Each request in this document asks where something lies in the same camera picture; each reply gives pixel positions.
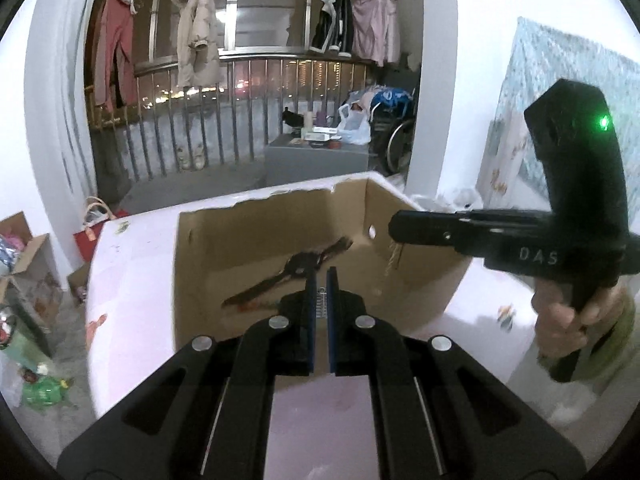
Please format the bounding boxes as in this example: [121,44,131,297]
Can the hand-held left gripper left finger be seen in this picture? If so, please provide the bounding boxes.
[57,267,318,480]

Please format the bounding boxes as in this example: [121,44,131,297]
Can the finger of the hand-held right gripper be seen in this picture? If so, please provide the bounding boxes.
[389,207,544,257]

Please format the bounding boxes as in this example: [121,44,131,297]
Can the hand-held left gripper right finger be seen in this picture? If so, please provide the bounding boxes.
[327,267,586,480]

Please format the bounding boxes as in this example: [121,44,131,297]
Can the gold chain necklace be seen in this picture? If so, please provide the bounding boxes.
[384,240,404,279]

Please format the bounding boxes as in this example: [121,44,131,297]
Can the dark blue smartwatch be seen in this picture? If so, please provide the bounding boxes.
[221,236,354,312]

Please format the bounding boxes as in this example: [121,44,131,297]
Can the brown cardboard box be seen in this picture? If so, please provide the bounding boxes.
[172,171,473,393]

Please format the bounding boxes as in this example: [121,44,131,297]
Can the person's right hand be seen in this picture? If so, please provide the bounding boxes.
[531,280,622,361]

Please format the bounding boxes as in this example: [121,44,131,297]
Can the crumpled white plastic bags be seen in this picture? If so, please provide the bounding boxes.
[420,187,483,212]

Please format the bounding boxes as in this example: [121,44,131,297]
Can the floral sheet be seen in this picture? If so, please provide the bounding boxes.
[477,16,640,201]

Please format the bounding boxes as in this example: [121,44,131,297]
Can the blue bag pile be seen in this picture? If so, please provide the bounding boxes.
[367,87,418,176]

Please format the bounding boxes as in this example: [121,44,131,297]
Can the white plastic bag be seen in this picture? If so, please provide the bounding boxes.
[337,102,372,146]

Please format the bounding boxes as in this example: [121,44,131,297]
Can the grey cabinet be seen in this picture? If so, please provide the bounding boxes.
[265,135,373,186]

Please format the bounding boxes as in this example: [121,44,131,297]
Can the pink balloon-print tablecloth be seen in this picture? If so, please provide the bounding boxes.
[85,172,551,480]

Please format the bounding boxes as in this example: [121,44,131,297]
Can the hanging light pink shirt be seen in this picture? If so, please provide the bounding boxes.
[351,0,402,67]

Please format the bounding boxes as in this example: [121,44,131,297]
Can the pair of light shoes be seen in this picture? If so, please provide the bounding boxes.
[177,144,207,171]

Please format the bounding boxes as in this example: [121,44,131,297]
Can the hanging black jacket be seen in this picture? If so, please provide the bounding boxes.
[309,0,355,57]

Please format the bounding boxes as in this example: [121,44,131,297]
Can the metal balcony railing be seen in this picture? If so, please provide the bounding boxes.
[85,47,381,186]

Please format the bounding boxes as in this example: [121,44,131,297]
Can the green plastic bag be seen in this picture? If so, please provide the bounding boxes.
[20,367,78,411]

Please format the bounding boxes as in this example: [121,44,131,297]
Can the open printed cardboard box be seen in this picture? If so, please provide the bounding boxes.
[0,211,63,333]

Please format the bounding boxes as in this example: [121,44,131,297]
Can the hanging beige coat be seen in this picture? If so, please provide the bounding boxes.
[171,0,226,88]

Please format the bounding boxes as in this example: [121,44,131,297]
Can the hanging pink garment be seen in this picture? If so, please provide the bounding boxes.
[94,0,140,111]

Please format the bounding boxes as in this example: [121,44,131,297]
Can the white curtain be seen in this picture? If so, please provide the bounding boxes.
[47,0,98,196]

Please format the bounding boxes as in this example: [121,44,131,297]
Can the red bag with handles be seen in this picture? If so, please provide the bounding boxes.
[72,196,131,262]

